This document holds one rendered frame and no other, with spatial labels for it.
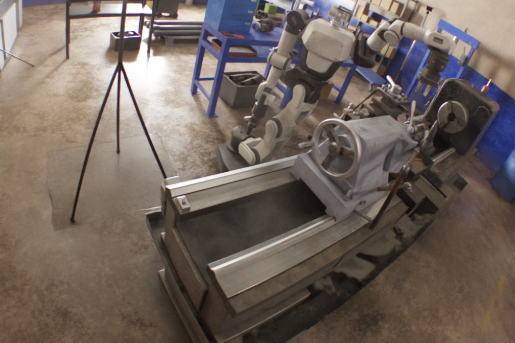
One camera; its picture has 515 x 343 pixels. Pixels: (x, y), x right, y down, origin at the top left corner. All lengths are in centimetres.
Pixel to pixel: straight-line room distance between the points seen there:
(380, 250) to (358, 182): 82
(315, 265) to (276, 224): 28
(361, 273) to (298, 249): 74
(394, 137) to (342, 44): 58
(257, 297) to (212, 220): 38
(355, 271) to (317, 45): 124
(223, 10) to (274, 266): 230
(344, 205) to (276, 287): 41
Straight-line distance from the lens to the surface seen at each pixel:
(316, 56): 160
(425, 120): 268
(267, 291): 91
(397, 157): 132
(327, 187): 114
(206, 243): 107
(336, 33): 157
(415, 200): 153
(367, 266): 174
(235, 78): 328
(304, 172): 121
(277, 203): 127
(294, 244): 102
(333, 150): 105
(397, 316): 227
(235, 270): 90
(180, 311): 167
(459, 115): 242
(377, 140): 113
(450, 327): 262
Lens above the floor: 162
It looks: 36 degrees down
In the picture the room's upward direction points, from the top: 19 degrees clockwise
